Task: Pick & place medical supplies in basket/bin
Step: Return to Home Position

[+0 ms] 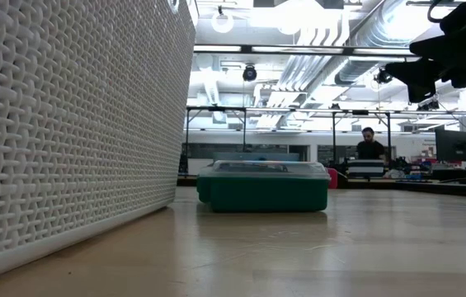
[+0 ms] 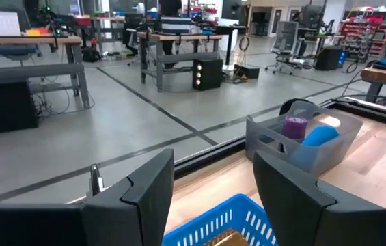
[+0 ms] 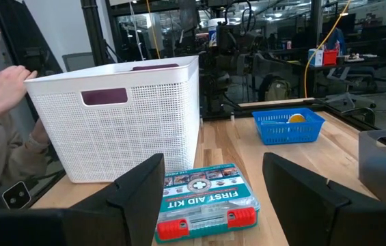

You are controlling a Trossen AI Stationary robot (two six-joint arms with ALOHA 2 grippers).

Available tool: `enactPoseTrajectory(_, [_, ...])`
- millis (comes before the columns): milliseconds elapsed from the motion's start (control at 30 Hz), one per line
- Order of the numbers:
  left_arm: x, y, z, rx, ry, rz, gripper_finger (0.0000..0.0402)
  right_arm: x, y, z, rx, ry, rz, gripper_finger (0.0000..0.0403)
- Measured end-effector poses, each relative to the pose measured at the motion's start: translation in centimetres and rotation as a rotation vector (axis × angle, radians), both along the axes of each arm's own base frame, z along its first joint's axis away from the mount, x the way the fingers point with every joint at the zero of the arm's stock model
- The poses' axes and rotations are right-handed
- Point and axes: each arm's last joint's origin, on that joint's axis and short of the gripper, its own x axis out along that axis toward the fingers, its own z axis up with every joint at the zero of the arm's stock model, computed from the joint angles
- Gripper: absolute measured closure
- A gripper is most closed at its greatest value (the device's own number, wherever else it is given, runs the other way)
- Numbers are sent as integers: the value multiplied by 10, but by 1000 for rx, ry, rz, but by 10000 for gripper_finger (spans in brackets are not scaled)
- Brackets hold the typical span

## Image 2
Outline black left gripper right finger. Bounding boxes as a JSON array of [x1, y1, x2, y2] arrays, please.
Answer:
[[252, 150, 385, 246]]

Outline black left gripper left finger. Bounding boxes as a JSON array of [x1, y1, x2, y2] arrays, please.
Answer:
[[82, 148, 176, 246]]

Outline blue bandage roll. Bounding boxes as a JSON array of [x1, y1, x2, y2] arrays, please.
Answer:
[[288, 124, 342, 169]]

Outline blue slotted plastic basket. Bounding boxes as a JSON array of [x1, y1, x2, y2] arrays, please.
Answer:
[[161, 193, 279, 246]]

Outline grey translucent plastic bin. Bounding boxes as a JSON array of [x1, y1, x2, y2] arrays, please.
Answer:
[[245, 99, 364, 179]]

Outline red parts bin shelving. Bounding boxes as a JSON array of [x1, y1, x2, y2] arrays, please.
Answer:
[[337, 9, 386, 63]]

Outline black clamp lever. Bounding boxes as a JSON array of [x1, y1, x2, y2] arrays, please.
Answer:
[[87, 163, 106, 198]]

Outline black floor box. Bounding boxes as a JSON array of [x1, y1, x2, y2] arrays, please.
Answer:
[[232, 64, 261, 83]]

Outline black computer tower orange lights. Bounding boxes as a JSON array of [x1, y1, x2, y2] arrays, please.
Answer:
[[191, 58, 224, 92]]

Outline black computer tower blue light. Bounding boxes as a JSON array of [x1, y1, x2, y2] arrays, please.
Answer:
[[314, 45, 348, 72]]

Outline black bag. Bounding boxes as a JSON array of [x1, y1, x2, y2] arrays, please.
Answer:
[[81, 46, 104, 64]]

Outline black computer tower purple lights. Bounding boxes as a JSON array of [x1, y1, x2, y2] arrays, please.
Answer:
[[0, 81, 40, 137]]

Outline grey office chair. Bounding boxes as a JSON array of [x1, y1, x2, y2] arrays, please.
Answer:
[[264, 20, 305, 76]]

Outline grey-legged wooden-top workbench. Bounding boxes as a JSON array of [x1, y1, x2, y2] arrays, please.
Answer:
[[136, 30, 225, 93]]

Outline black desk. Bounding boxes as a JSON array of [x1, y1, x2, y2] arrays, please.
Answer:
[[212, 24, 248, 66]]

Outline dark desktop monitor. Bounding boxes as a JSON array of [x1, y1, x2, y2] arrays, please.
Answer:
[[300, 3, 325, 29]]

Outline person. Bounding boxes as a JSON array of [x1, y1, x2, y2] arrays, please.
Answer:
[[157, 0, 184, 69]]

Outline blue stool seat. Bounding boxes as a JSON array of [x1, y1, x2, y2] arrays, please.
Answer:
[[0, 44, 40, 63]]

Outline long wooden-top workbench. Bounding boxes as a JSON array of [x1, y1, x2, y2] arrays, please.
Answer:
[[0, 35, 92, 111]]

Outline orange yellow box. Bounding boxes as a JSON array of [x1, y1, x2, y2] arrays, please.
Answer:
[[24, 26, 51, 38]]

